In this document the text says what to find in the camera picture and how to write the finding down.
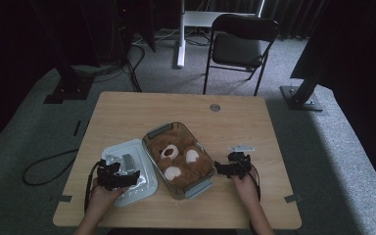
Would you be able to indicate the grey tape piece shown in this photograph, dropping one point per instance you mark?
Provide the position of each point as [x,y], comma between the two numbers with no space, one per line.
[293,198]
[65,198]

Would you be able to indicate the brown transparent storage box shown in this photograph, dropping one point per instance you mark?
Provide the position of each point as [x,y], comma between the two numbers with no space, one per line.
[197,189]

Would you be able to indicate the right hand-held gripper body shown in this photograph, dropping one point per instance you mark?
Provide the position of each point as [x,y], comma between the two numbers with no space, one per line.
[240,164]

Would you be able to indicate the black metal stand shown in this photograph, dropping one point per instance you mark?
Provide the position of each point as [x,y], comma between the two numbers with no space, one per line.
[68,88]
[302,98]

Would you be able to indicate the person's right hand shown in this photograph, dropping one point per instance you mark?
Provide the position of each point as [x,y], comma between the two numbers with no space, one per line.
[246,191]

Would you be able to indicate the black floor tape strip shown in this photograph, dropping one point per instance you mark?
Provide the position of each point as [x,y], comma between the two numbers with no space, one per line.
[77,128]

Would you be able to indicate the grey round table grommet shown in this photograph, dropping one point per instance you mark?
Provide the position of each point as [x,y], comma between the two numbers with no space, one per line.
[215,107]

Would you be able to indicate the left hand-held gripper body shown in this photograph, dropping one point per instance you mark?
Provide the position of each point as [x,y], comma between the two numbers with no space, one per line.
[111,176]

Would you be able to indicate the person's left hand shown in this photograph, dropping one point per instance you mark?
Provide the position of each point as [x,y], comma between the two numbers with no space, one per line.
[106,200]

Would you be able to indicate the white storage box lid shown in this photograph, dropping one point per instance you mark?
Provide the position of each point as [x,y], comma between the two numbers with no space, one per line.
[143,189]

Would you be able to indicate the black folding chair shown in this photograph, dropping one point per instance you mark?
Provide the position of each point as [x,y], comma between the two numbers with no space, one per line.
[238,49]

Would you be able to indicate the brown plush teddy bear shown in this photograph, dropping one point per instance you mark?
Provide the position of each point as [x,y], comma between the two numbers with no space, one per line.
[182,163]

